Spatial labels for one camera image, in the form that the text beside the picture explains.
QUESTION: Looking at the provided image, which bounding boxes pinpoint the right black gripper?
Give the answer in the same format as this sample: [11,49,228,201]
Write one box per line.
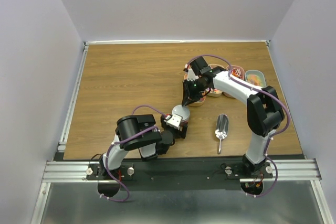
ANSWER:
[181,79,208,106]

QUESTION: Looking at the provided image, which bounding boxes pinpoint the orange tray star candies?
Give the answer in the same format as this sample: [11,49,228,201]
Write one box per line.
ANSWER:
[183,73,207,108]

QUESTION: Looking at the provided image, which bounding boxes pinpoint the beige tray swirl lollipops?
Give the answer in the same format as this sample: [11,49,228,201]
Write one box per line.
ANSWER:
[206,63,223,97]

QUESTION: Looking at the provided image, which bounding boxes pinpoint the silver metal scoop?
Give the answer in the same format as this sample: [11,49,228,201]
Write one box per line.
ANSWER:
[215,114,229,154]

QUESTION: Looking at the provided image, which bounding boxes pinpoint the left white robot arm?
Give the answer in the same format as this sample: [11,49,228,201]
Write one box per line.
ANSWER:
[98,112,190,179]

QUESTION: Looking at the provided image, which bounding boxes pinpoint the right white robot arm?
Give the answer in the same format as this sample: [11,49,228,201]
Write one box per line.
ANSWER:
[182,65,285,178]

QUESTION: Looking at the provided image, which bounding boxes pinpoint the blue tray popsicle candies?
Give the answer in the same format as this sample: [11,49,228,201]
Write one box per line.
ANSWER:
[245,70,267,88]

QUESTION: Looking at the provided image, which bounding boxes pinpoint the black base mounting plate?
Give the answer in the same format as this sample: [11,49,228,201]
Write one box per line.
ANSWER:
[86,157,279,192]

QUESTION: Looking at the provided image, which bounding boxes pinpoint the pink tray round lollipops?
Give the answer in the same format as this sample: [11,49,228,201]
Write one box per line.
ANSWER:
[223,64,245,99]

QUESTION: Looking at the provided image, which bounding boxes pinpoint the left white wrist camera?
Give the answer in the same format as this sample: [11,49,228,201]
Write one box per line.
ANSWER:
[164,114,183,130]

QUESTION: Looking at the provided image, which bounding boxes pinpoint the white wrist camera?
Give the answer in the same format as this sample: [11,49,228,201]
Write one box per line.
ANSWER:
[164,114,183,130]
[184,67,198,81]

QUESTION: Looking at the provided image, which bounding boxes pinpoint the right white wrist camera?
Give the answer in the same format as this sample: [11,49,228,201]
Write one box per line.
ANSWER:
[184,67,198,81]

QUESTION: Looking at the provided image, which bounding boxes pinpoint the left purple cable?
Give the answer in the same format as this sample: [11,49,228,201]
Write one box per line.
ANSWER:
[99,104,169,203]

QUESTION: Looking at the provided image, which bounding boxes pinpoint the purple cable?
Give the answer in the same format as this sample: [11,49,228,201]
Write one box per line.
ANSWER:
[99,104,169,203]
[183,55,291,198]

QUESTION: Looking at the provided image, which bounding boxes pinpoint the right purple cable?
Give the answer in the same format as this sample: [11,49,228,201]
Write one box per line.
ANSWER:
[183,55,291,198]

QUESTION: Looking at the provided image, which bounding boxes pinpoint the aluminium frame rail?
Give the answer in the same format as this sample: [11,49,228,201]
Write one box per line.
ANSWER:
[42,159,322,183]

